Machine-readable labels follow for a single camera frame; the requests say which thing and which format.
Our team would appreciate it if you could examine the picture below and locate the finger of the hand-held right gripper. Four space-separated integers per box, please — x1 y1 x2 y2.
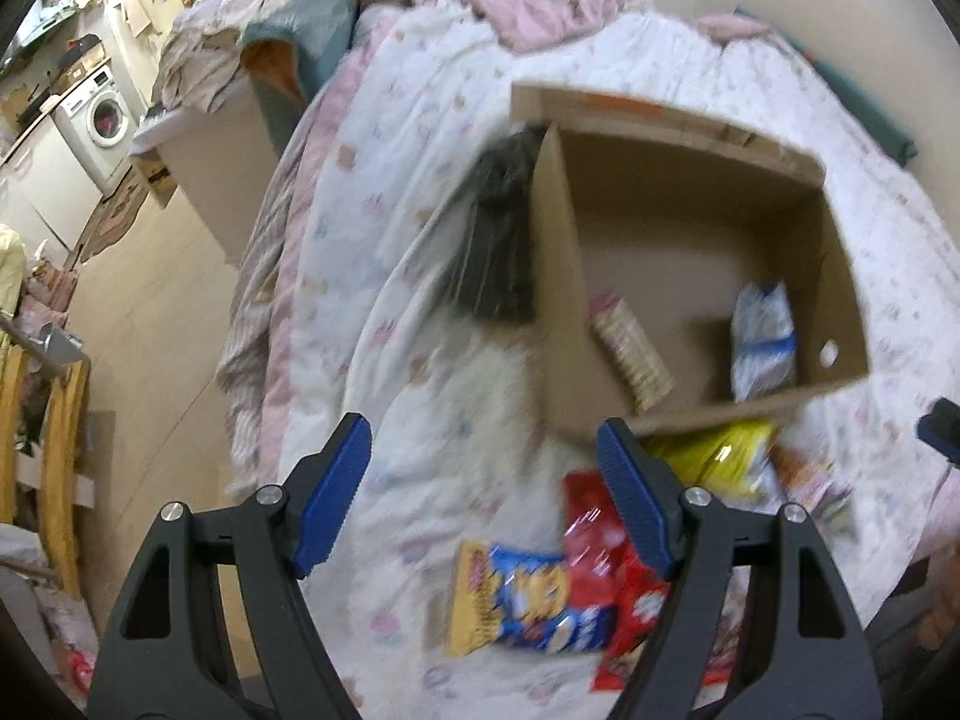
919 397 960 466

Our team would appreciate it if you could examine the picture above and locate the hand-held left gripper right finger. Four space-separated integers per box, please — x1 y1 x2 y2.
596 418 886 720

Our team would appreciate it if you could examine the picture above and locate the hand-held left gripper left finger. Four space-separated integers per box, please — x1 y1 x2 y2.
86 412 374 720

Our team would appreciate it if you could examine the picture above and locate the blue yellow snack bag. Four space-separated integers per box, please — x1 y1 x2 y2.
448 540 620 657

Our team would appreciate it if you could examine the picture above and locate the red white snack packet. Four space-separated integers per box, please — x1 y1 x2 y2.
592 551 672 693

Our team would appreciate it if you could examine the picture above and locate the pink beige cracker pack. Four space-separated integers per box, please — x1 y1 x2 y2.
587 292 676 413

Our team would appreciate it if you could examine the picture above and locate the orange white snack packet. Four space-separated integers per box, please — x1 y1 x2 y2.
772 446 852 526

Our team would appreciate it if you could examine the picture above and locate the small white blue snack bag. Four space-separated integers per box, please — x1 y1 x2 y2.
729 281 798 402

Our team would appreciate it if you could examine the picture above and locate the pink striped blanket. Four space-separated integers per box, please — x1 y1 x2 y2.
217 52 361 496

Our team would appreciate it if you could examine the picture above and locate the white printed quilt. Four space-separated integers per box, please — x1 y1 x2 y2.
217 0 960 720

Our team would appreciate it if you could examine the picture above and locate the wooden chair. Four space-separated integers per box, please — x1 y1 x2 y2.
0 345 91 601

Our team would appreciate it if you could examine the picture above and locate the dark grey cloth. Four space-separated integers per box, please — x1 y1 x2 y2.
435 127 545 327

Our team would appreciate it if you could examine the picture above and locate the white cabinet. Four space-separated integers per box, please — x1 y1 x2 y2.
127 82 293 263

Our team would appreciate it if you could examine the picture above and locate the teal cloth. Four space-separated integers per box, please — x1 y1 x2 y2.
735 7 920 166

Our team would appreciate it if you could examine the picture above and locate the brown floor rug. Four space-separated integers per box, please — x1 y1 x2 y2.
75 165 151 263

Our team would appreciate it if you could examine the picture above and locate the small cardboard box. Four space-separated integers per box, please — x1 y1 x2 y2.
139 157 177 207

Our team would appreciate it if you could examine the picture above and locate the white kitchen cupboard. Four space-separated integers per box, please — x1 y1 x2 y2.
0 116 102 252

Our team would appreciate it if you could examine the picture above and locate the white washing machine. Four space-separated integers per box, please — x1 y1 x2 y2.
51 64 147 196

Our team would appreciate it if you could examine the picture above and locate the teal orange cushion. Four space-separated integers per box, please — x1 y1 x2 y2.
240 0 361 158

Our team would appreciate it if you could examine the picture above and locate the beige printed cloth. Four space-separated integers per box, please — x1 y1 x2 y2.
154 0 256 113

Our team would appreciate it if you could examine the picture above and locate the grey metal handle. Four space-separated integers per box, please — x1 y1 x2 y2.
0 315 83 372

